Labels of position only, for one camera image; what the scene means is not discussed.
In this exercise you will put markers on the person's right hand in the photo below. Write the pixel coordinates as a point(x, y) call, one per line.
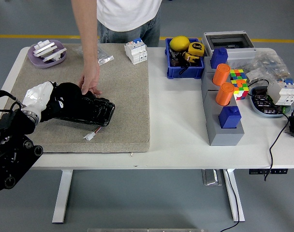
point(90, 77)

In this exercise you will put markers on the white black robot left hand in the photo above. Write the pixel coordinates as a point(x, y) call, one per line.
point(38, 96)

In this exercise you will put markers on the glossy black panel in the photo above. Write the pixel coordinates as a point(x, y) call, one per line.
point(98, 113)

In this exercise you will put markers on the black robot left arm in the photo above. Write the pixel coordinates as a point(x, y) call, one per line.
point(9, 157)

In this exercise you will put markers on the person's right forearm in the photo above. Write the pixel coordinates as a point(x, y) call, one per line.
point(87, 43)

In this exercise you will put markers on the black table control panel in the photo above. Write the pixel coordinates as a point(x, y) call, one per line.
point(268, 171)

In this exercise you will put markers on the clear bag of screws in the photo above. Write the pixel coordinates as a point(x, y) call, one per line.
point(104, 56)

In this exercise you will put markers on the purple tray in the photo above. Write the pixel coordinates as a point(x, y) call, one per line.
point(34, 61)

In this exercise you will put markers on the grey-brown mat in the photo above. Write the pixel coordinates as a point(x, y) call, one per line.
point(122, 96)

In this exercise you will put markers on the white circuit breaker blue lever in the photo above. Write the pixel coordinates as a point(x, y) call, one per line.
point(135, 52)
point(281, 93)

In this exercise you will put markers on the person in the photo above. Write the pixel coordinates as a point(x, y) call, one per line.
point(127, 14)

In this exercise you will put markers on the dark brown part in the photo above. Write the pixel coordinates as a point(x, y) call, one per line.
point(175, 62)

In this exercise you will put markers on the yellow ball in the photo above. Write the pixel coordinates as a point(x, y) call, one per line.
point(179, 43)

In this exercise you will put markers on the blue plastic bin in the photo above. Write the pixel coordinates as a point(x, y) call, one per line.
point(185, 72)

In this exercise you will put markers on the white table leg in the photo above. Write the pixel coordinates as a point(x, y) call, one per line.
point(62, 193)
point(234, 193)

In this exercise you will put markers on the yellow tape measure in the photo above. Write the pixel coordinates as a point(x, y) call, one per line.
point(195, 48)
point(191, 58)

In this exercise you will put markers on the blue block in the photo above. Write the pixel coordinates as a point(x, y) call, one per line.
point(218, 59)
point(229, 118)

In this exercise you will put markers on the orange cylinder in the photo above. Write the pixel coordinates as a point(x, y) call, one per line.
point(224, 95)
point(220, 75)

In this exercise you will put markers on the grey block base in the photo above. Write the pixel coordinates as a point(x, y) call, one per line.
point(224, 137)

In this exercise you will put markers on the colourful puzzle cube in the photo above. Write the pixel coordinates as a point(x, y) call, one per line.
point(237, 73)
point(242, 90)

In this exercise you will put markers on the grey distribution box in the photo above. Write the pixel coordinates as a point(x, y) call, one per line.
point(241, 54)

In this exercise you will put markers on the metal floor plate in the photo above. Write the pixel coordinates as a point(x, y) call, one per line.
point(211, 177)

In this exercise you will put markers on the blue-grey tray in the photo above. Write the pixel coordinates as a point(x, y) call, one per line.
point(255, 106)

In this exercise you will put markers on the black circuit board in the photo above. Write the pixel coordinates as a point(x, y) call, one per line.
point(263, 104)

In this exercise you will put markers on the clear bags of parts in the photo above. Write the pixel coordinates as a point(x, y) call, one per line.
point(270, 64)

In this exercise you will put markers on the white switch plate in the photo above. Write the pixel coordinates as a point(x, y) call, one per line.
point(55, 55)
point(44, 48)

